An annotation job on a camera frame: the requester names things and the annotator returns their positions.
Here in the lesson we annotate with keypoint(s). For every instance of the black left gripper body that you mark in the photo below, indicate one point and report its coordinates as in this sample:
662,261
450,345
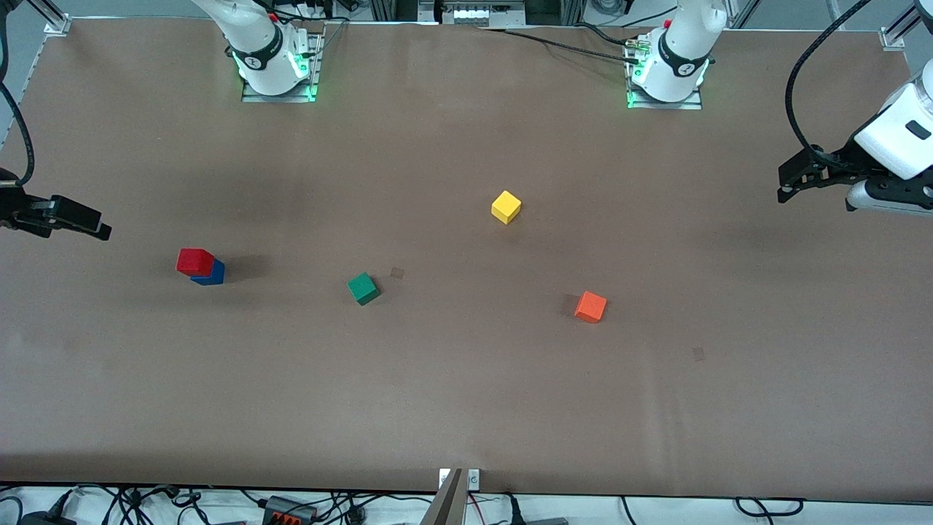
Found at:
838,161

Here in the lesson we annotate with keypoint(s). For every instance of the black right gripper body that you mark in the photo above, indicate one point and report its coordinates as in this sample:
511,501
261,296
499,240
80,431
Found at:
16,210

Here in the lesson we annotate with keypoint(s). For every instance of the red cube block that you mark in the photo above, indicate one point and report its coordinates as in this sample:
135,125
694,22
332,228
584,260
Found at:
194,261

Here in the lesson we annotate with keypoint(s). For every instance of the blue cube block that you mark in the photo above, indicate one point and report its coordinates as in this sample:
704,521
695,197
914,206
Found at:
216,277

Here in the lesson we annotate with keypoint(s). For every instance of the orange cube block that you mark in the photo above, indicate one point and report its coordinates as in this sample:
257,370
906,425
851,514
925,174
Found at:
590,307

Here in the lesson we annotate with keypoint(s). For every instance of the green cube block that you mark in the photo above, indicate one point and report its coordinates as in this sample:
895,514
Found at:
363,289

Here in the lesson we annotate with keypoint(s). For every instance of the yellow cube block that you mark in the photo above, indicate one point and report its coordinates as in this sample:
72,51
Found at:
506,207

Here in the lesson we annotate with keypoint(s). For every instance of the black power adapter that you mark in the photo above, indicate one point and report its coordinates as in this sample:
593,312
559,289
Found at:
44,519

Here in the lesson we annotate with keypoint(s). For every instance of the grey connector box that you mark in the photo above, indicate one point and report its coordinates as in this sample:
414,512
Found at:
477,13

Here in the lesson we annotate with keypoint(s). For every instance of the black box orange connectors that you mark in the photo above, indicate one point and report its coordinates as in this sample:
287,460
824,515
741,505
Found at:
288,508

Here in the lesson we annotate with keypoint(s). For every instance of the brown wooden slat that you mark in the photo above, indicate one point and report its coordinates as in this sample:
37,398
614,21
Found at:
446,503

